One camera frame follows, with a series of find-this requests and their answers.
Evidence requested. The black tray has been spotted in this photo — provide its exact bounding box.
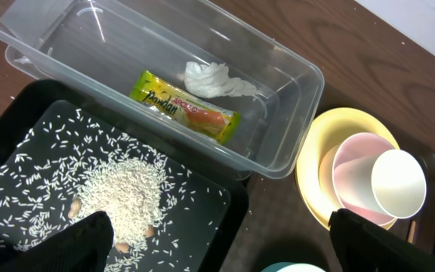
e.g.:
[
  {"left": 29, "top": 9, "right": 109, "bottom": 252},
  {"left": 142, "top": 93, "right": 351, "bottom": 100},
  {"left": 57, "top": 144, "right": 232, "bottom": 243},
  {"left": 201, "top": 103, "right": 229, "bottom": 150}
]
[{"left": 0, "top": 80, "right": 248, "bottom": 271}]

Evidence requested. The white tissue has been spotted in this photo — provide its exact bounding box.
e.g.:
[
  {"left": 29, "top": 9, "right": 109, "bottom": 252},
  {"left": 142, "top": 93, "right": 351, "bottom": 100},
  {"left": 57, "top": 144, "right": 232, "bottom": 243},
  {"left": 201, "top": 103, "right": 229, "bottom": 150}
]
[{"left": 184, "top": 62, "right": 258, "bottom": 98}]

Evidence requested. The clear plastic bin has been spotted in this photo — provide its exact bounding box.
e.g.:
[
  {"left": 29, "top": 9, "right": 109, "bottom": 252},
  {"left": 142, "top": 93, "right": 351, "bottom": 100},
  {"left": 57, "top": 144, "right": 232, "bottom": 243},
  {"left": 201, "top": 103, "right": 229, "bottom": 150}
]
[{"left": 0, "top": 0, "right": 324, "bottom": 179}]

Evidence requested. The pile of rice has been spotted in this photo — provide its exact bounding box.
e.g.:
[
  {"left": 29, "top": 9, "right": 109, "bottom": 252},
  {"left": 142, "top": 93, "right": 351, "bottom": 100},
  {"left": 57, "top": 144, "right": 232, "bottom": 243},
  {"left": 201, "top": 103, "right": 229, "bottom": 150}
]
[{"left": 0, "top": 104, "right": 229, "bottom": 271}]

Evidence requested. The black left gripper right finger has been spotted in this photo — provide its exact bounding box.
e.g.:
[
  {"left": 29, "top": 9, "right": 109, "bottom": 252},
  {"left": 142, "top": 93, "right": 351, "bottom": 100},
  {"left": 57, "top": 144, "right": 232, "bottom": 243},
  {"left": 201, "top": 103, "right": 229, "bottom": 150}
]
[{"left": 329, "top": 209, "right": 435, "bottom": 272}]

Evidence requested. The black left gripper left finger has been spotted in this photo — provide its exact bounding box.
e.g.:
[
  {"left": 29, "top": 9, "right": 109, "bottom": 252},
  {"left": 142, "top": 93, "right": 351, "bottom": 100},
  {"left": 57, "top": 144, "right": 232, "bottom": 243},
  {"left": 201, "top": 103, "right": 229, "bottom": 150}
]
[{"left": 0, "top": 212, "right": 114, "bottom": 272}]

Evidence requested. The light blue bowl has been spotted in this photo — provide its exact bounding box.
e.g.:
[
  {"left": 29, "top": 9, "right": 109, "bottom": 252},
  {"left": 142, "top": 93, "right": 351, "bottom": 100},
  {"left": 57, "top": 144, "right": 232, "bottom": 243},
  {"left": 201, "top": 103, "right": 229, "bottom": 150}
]
[{"left": 261, "top": 262, "right": 325, "bottom": 272}]

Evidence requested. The wooden chopstick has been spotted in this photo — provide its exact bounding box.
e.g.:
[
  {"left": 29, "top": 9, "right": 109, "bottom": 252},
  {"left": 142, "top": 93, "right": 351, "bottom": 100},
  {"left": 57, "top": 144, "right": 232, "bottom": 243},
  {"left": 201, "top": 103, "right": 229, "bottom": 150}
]
[{"left": 407, "top": 220, "right": 416, "bottom": 244}]

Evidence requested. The pink bowl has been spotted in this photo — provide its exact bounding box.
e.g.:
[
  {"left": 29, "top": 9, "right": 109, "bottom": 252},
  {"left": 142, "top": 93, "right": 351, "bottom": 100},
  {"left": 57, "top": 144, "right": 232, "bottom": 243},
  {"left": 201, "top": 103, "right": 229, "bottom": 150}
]
[{"left": 319, "top": 132, "right": 395, "bottom": 226}]

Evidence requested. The white paper cup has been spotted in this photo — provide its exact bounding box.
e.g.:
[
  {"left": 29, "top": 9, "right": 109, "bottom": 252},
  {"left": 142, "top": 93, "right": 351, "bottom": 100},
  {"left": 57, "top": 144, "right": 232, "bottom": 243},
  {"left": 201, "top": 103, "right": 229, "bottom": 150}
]
[{"left": 333, "top": 148, "right": 427, "bottom": 220}]

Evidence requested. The yellow plate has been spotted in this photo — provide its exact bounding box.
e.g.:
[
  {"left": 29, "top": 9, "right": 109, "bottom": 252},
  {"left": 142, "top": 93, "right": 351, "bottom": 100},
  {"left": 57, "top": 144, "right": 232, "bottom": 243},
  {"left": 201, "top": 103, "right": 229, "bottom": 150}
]
[{"left": 295, "top": 107, "right": 400, "bottom": 229}]

